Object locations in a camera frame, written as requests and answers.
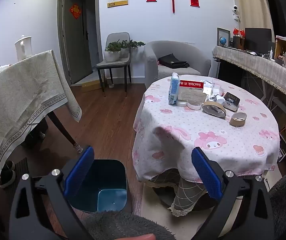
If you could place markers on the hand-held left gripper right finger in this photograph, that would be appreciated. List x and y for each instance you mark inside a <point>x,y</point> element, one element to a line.
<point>206,172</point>

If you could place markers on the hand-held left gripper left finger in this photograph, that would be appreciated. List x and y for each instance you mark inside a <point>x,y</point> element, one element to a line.
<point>81,170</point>

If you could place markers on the teal plastic trash bin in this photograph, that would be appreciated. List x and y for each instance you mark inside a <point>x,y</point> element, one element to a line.
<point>107,177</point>

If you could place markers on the small brown tape roll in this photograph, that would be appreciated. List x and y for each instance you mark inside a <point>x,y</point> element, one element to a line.
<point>236,123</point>

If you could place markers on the clear round plastic lid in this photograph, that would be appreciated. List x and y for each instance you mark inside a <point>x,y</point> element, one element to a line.
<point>194,108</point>

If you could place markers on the small clear tape roll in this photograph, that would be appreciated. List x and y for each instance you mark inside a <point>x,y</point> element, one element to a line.
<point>179,104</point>

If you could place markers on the person's left hand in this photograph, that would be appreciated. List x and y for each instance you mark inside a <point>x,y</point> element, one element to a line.
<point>144,237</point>

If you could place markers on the striped table leg sock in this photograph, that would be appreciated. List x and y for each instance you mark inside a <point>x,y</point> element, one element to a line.
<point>78,148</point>

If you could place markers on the pink printed tablecloth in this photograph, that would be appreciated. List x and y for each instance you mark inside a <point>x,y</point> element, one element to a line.
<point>183,135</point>

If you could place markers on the dark wooden table leg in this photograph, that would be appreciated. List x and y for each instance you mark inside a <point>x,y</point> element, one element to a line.
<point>60,127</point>

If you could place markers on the large brown tape roll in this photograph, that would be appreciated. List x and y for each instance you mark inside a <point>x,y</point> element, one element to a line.
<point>214,114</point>

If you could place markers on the long desk with lace cloth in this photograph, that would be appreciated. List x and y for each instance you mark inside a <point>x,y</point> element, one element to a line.
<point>258,67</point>

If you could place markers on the person's grey fuzzy clothing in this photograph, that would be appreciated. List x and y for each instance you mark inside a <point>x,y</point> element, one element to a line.
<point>123,225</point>

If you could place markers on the black shiny packet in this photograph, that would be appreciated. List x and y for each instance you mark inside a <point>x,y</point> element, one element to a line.
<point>230,102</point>

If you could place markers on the dark slipper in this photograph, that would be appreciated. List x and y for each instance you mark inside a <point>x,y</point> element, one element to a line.
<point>7,166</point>
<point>7,178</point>

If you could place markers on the crumpled white paper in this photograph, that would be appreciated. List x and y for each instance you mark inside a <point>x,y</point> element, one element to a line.
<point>216,98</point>

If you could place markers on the white and red box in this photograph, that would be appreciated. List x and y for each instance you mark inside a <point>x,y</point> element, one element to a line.
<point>191,93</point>

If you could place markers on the flat cardboard box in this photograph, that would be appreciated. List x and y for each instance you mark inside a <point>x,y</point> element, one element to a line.
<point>91,87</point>

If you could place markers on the white crumpled wrapper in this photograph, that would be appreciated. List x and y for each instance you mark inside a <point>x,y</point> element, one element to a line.
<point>211,85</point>

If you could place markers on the black monitor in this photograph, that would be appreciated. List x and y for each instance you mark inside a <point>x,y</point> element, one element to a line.
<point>258,40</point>

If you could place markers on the blue milk carton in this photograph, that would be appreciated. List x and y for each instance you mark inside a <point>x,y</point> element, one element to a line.
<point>174,90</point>

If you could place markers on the table with beige cloth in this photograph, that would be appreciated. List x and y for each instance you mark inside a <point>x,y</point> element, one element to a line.
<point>20,97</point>

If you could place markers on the dark speaker box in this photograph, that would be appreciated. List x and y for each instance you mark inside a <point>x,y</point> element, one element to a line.
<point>238,42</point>

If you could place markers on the small red flags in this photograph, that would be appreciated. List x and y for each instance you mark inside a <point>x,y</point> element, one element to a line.
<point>238,32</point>

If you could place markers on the small blue globe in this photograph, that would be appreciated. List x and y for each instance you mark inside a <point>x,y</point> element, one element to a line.
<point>222,40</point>

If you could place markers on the grey chair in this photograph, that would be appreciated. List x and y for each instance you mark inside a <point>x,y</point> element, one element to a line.
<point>112,63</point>

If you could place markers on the framed picture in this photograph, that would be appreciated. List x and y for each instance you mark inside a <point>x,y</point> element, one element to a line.
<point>223,32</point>

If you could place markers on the black bag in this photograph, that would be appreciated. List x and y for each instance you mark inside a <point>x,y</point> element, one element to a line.
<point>173,61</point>

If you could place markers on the potted plant in white pot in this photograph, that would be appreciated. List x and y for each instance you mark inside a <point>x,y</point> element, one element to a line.
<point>111,55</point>
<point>125,52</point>

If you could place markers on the grey armchair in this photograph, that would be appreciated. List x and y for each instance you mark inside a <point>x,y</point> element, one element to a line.
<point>153,62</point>

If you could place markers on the grey door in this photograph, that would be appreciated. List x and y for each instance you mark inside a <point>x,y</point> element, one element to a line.
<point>77,42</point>

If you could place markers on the white electric kettle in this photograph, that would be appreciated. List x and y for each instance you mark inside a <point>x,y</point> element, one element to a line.
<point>24,50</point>

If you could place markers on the red diamond door decal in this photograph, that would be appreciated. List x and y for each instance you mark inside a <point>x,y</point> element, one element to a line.
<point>75,11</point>

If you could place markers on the white security camera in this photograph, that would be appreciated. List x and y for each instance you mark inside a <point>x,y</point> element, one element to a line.
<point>236,11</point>

